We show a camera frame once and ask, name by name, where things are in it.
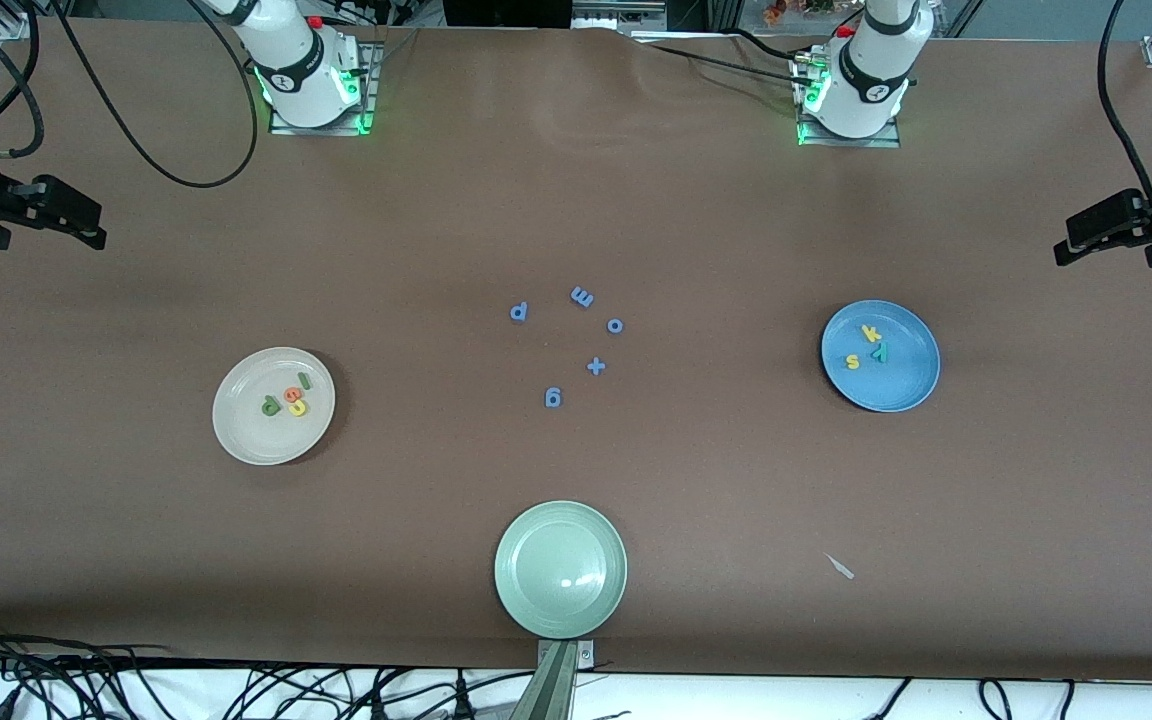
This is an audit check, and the blue plate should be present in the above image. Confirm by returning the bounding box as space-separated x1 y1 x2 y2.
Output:
820 299 941 413

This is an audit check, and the beige brown plate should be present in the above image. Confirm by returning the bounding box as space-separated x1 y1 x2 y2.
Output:
212 347 337 467

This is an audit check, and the brown table cover sheet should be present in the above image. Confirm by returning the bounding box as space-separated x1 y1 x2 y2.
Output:
0 15 1152 681

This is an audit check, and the pale green plate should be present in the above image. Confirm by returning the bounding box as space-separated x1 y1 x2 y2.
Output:
494 501 629 640

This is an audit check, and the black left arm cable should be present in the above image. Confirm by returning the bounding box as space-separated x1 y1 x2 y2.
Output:
1096 0 1152 241

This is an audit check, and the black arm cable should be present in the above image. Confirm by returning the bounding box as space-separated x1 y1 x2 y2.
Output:
0 0 259 189
1096 0 1152 241

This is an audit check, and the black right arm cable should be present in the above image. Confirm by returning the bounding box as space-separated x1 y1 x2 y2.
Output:
0 0 259 189

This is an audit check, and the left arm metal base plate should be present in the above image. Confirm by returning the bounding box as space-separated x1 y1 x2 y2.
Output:
796 118 903 149

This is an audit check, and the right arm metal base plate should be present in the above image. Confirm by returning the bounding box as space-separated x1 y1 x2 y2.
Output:
269 40 377 136

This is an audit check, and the black base cable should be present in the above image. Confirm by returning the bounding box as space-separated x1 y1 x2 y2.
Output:
648 42 817 86
731 28 815 61

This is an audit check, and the thick black cable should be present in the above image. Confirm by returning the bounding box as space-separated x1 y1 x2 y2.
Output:
0 632 177 669

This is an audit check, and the aluminium frame crossbar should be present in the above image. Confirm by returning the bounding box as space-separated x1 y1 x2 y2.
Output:
576 0 667 31

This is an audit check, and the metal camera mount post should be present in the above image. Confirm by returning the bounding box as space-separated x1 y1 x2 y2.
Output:
511 640 597 720

